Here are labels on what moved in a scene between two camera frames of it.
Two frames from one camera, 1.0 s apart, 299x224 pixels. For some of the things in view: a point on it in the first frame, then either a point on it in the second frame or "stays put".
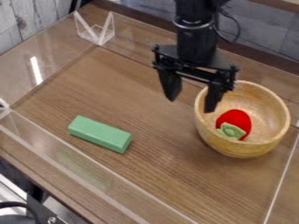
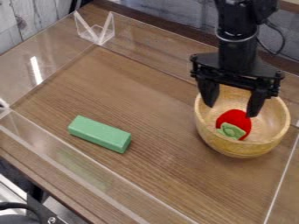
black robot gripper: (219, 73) to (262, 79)
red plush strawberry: (234, 122) stays put
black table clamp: (46, 216) stays put
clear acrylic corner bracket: (97, 33) stays put
